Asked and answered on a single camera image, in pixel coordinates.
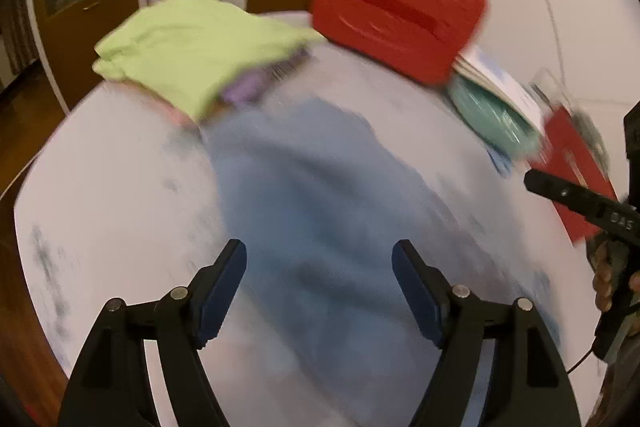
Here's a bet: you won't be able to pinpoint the folded purple garment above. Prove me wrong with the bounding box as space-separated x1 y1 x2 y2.
220 67 271 105

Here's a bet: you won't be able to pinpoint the blue denim pants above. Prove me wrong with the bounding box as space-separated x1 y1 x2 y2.
202 97 561 427

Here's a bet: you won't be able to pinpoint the stack of folded clothes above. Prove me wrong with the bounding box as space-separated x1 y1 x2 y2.
92 0 326 120

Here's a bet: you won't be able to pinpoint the red bear-embossed suitcase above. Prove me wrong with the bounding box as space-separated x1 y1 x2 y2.
309 0 488 85

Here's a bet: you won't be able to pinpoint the wooden cabinet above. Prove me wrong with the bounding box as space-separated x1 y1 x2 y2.
24 0 143 112

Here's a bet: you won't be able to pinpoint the folded olive patterned garment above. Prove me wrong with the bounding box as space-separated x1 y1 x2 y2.
260 47 313 82

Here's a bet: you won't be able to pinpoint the teal pillow in plastic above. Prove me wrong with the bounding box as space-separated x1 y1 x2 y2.
446 77 543 160

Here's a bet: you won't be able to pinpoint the white booklets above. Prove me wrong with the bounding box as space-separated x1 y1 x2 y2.
452 44 546 132

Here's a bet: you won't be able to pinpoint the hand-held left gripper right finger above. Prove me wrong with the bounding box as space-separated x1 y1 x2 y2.
391 239 583 427

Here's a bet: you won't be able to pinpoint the grey plush toy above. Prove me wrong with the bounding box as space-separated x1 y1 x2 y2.
570 107 608 168

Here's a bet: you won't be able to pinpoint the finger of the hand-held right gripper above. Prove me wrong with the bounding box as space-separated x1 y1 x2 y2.
622 99 640 172
524 168 618 220

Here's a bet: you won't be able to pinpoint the red paper bag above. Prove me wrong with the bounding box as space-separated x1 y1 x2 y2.
530 104 621 243

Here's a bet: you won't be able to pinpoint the person's right hand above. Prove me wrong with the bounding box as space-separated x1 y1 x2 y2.
591 239 640 314

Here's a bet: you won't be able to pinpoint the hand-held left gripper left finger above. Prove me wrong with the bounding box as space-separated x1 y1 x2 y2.
57 238 248 427

